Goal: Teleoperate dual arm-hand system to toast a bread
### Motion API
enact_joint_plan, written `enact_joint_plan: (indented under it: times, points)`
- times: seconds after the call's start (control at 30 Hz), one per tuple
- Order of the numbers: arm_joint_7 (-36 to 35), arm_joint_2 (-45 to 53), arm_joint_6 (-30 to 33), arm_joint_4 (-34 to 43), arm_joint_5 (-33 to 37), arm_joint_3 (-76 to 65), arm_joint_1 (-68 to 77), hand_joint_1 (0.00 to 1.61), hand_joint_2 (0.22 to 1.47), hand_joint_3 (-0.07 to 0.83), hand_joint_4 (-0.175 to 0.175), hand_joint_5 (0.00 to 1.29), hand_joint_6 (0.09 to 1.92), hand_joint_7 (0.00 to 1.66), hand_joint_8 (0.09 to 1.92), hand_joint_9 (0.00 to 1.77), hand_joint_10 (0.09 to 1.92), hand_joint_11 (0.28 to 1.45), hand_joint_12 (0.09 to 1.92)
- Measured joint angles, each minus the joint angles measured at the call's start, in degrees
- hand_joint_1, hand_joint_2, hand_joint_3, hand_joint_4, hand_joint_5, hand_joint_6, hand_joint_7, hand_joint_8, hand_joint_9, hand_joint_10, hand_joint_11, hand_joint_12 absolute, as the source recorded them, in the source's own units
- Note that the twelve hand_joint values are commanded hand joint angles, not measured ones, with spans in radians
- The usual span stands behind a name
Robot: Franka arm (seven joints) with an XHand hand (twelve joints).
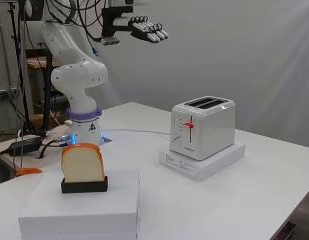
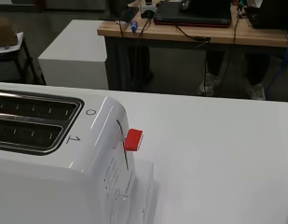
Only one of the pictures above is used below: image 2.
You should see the blue cable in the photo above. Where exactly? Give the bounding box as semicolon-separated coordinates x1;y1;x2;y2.
264;30;288;101

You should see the black case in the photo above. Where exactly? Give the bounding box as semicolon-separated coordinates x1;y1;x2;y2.
243;0;288;31

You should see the blue cap tool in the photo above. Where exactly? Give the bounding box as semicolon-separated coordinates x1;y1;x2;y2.
130;20;140;34

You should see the white flat box with print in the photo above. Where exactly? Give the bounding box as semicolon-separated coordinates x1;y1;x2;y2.
128;159;160;224

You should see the wooden desk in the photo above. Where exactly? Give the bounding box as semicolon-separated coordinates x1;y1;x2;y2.
97;0;288;91

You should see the person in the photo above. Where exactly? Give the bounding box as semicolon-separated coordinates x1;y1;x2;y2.
197;49;272;102

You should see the black frame side table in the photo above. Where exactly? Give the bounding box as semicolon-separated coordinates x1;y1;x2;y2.
0;31;47;86

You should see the white paper sheet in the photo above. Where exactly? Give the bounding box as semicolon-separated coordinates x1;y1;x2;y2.
0;31;25;56

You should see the black laptop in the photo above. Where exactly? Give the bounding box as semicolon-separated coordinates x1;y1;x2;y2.
153;0;233;29

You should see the white cabinet block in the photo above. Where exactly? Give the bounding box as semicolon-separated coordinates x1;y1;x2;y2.
37;19;110;91

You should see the brown cardboard box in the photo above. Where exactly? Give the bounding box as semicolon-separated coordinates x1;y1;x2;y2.
0;17;19;49

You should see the black cable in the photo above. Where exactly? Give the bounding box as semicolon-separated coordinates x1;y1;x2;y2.
173;23;213;45

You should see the steel toaster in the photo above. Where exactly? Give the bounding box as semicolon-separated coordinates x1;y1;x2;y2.
0;89;144;224

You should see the small grey white device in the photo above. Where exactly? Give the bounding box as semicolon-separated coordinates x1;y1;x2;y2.
140;0;158;19

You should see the red toaster lever knob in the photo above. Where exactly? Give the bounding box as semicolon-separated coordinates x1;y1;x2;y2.
123;128;144;153

